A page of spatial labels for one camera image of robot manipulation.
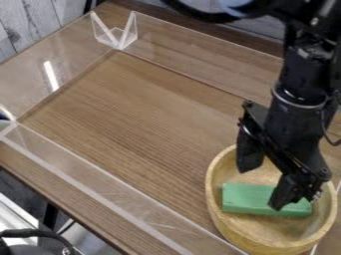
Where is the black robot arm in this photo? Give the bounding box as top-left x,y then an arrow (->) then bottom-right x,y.
162,0 -> 341,210

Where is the green rectangular block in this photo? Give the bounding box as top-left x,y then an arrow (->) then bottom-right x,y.
221,182 -> 313,217

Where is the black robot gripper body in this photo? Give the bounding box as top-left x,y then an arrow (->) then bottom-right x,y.
238,87 -> 333,199

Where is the clear acrylic tray wall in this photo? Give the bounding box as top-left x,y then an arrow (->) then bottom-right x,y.
0,10 -> 341,255

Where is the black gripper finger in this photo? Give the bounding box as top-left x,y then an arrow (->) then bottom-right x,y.
236,127 -> 265,173
268,175 -> 304,211

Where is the black table leg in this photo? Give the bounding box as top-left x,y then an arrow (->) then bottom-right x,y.
43,203 -> 59,229

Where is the black cable loop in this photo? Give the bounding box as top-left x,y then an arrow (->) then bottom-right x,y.
0,228 -> 75,255

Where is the brown wooden bowl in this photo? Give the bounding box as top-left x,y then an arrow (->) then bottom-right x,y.
205,145 -> 337,255

